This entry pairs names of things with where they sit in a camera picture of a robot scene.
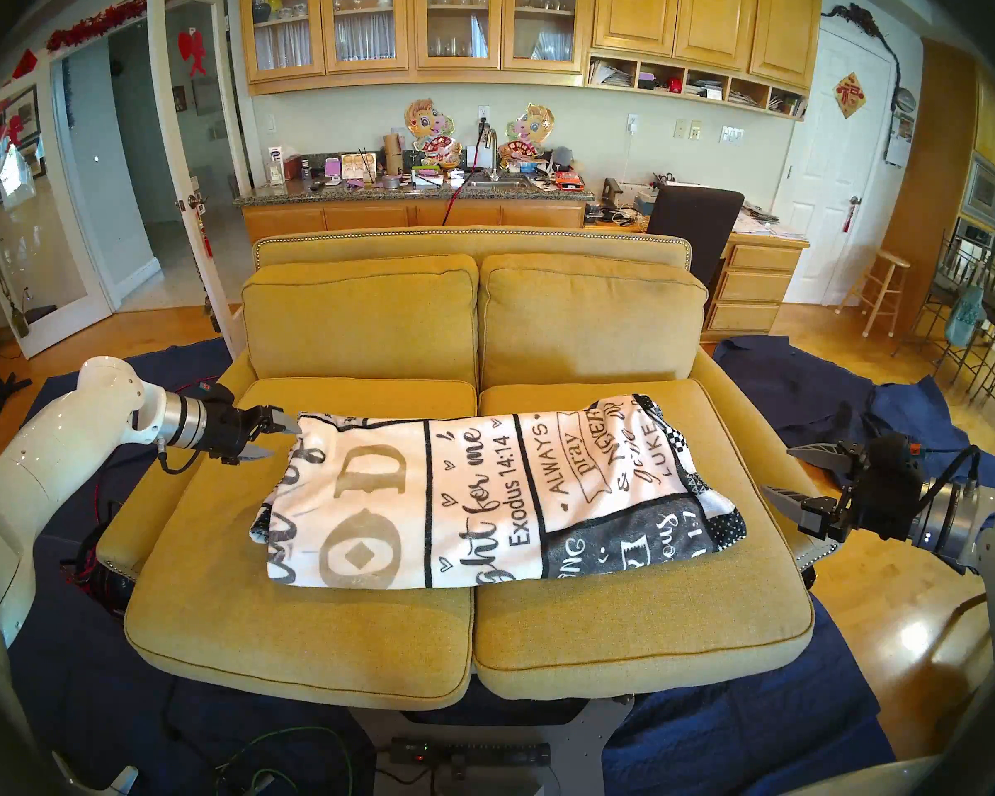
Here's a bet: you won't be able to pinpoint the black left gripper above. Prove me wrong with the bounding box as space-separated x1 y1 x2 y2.
201 384 302 465

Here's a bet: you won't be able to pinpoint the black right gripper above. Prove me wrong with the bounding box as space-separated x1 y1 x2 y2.
761 434 925 542

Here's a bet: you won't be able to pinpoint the white black scripture blanket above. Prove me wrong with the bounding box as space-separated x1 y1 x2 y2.
249 392 747 590

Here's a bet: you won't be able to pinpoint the crumpled dark blue blanket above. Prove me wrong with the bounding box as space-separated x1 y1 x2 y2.
713 336 995 575

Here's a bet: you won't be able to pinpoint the yellow sofa back cushion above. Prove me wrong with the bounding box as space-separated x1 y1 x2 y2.
478 253 710 385
240 254 480 381

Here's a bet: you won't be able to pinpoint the yellow sofa seat cushion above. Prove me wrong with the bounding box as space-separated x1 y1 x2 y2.
124 377 475 711
473 377 815 702

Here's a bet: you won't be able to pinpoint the wooden desk with drawers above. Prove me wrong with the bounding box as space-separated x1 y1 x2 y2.
585 207 811 343

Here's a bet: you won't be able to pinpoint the teal bag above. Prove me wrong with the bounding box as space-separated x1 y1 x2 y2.
945 284 985 347

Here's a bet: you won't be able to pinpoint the black bag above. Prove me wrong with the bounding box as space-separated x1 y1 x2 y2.
62 525 133 617

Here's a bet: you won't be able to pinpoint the wooden stool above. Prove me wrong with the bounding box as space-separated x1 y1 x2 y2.
836 249 911 339

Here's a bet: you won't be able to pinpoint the granite kitchen counter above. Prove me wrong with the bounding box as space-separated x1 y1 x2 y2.
232 172 596 241

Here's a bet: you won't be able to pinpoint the black standing fan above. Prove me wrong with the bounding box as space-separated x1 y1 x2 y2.
0 289 34 415

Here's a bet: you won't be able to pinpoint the yellow two-seat sofa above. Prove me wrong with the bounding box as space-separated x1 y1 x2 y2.
95 226 847 712

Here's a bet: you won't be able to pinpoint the black office chair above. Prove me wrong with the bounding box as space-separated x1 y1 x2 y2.
647 183 745 289

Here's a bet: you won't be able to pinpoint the white glass panel door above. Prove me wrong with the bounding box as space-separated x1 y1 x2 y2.
0 52 114 360
148 0 251 360

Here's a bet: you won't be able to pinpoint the white panelled door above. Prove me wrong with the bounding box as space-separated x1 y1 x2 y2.
775 15 896 306

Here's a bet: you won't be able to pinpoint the tall wooden cabinet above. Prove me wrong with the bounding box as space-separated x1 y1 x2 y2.
881 40 995 337

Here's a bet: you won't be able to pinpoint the built-in steel oven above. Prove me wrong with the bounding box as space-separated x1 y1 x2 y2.
960 156 995 227

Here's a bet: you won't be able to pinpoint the black power strip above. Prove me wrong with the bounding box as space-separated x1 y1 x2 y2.
390 738 552 769

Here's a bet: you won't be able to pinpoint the red diamond door decoration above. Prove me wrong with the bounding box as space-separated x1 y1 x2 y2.
833 71 867 119

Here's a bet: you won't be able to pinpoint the red tinsel garland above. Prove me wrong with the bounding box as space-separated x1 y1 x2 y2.
46 0 148 53

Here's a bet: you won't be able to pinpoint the dark garland over door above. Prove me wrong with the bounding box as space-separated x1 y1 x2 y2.
821 2 902 86

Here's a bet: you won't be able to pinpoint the red floor cable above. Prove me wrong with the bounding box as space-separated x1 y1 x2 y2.
91 377 216 546

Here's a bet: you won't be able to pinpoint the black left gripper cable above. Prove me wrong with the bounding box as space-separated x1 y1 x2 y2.
156 442 208 476

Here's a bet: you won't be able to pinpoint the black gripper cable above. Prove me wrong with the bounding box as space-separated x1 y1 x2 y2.
912 444 983 513
156 442 208 476

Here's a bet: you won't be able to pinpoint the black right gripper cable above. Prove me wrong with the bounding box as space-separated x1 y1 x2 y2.
912 444 983 513

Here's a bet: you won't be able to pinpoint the black metal wire rack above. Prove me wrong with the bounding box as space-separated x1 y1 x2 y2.
895 231 989 364

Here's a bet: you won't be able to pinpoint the long-handled dustpan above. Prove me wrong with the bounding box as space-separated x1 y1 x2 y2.
0 240 32 339

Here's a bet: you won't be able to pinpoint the green cable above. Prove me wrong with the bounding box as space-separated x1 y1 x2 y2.
216 724 357 796

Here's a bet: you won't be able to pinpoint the red counter cable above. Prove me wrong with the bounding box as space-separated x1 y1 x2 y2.
439 123 490 226

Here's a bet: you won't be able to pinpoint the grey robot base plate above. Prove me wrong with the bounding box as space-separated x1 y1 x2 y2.
352 699 635 796

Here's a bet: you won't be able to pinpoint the cartoon child wall decoration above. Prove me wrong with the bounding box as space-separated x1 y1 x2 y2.
404 98 464 169
498 104 556 167

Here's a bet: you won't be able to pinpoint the wall calendar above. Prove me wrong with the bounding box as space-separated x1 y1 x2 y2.
886 87 919 167

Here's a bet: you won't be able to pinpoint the wooden wall cabinets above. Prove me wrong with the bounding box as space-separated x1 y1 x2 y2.
239 0 823 96

